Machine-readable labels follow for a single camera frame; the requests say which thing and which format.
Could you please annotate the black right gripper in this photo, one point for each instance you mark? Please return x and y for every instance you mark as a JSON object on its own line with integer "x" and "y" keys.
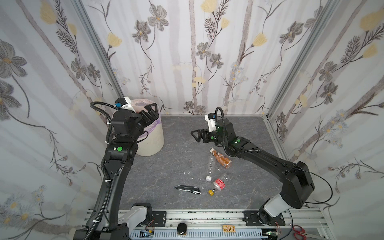
{"x": 205, "y": 135}

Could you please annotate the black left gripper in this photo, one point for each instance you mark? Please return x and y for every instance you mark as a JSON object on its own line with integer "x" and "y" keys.
{"x": 145, "y": 116}

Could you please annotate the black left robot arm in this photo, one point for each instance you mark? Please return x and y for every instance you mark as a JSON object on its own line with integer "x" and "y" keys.
{"x": 116, "y": 164}

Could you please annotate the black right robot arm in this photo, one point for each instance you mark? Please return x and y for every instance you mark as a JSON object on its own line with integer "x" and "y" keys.
{"x": 297, "y": 180}

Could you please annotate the purple plastic bin liner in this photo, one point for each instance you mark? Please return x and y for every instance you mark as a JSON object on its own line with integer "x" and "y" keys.
{"x": 144, "y": 108}

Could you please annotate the cream ribbed trash bin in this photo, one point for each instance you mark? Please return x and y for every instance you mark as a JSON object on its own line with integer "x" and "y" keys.
{"x": 151, "y": 143}

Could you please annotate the copper Nescafe bottle right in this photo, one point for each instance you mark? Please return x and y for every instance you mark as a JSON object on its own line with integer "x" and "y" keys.
{"x": 222, "y": 159}

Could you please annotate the clear ribbed bottle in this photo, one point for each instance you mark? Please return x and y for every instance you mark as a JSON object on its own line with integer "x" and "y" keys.
{"x": 211, "y": 165}

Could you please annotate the crushed red can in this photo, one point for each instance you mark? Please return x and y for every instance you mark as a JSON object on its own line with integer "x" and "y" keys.
{"x": 219, "y": 184}

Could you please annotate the black utility knife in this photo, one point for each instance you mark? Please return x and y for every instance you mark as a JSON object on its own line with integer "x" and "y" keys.
{"x": 189, "y": 189}

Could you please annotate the yellow tag label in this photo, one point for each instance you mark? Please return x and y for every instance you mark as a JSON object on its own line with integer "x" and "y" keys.
{"x": 229, "y": 228}

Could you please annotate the black round knob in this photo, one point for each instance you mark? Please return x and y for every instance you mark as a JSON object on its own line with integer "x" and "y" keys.
{"x": 182, "y": 229}

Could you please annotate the red scissors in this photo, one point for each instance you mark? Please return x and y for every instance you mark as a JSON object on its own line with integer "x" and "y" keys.
{"x": 299, "y": 233}

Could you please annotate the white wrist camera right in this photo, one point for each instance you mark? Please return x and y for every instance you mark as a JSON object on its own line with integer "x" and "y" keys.
{"x": 211, "y": 121}

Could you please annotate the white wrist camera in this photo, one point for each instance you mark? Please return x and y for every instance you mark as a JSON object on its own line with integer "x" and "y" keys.
{"x": 211, "y": 121}
{"x": 124, "y": 103}

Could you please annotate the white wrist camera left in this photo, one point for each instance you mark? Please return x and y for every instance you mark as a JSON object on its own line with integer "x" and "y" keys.
{"x": 124, "y": 103}

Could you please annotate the aluminium mounting rail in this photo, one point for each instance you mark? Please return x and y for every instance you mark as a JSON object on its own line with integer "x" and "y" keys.
{"x": 207, "y": 225}

